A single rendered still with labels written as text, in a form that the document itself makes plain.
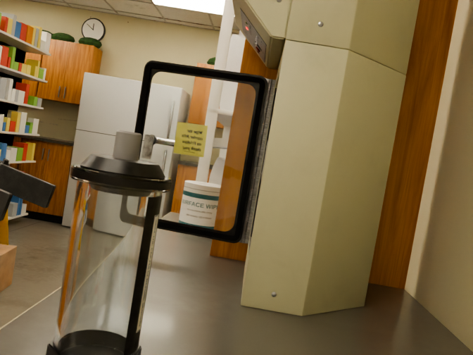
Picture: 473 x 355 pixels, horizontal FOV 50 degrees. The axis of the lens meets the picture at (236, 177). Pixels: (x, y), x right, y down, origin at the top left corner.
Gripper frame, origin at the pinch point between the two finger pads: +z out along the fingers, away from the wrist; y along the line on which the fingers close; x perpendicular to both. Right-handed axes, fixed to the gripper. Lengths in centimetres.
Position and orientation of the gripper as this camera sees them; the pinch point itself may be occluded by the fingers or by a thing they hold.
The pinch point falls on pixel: (15, 195)
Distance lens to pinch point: 61.9
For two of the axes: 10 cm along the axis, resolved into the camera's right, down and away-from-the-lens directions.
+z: 9.2, 3.8, 0.0
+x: -3.8, 9.2, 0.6
